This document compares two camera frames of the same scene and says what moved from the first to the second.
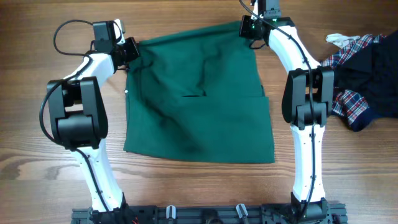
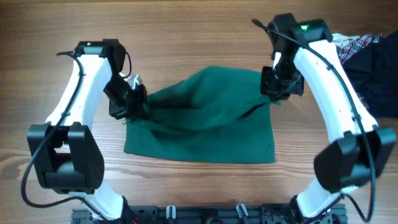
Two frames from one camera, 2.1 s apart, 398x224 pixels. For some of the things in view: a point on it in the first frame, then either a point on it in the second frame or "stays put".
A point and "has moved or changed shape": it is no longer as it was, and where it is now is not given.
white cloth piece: (341, 40) stays put
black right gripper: (245, 28) → (280, 86)
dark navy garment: (372, 73) stays put
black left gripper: (130, 42) → (132, 111)
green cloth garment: (198, 94) has moved or changed shape
